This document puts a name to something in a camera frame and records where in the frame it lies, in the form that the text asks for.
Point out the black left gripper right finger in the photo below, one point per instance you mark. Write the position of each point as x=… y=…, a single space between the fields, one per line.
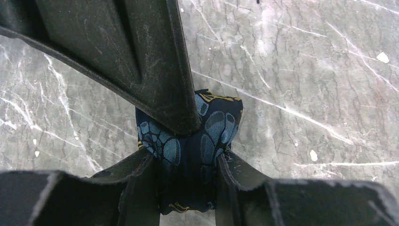
x=247 y=197

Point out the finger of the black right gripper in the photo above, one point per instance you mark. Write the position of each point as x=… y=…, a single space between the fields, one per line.
x=136 y=48

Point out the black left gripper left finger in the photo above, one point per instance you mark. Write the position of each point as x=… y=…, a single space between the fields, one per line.
x=121 y=195

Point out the dark blue patterned tie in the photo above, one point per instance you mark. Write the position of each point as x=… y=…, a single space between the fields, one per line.
x=187 y=163

